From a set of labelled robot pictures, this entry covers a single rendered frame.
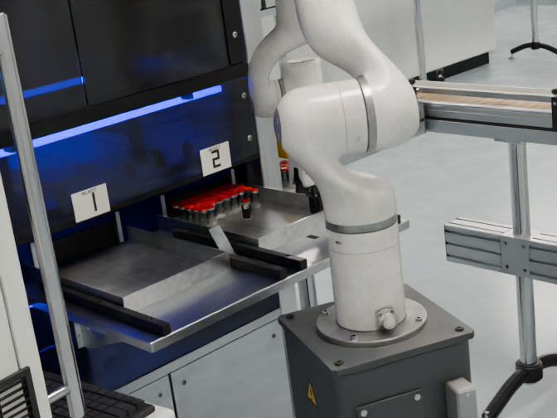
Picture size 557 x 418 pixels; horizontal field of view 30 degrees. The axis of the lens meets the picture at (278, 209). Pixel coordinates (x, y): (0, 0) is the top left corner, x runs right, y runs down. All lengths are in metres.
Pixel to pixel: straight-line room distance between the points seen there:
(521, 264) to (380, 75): 1.48
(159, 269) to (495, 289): 2.18
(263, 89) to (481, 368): 1.65
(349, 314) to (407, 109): 0.36
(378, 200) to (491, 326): 2.16
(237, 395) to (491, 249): 0.96
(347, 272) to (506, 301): 2.31
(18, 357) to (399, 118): 0.68
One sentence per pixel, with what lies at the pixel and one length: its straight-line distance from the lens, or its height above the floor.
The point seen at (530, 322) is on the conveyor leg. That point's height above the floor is 0.28.
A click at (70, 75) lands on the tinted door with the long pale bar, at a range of 2.12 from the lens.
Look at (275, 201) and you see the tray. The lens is 2.43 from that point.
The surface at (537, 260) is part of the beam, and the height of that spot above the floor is 0.49.
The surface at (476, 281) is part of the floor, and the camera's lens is 4.17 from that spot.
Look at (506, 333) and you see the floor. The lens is 3.73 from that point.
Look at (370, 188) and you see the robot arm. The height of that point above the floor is 1.11.
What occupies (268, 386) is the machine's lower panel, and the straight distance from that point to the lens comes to 2.60.
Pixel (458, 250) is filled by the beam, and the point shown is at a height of 0.47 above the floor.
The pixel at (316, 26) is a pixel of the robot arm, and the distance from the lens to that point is 1.72.
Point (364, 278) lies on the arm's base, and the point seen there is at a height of 0.97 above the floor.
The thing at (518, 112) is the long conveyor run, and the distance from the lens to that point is 2.88.
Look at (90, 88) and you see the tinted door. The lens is 2.15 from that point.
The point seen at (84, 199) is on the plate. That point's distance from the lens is 2.15.
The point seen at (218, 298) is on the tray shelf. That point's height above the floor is 0.88.
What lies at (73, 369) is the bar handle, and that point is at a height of 0.96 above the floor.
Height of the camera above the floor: 1.61
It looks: 18 degrees down
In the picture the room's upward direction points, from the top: 7 degrees counter-clockwise
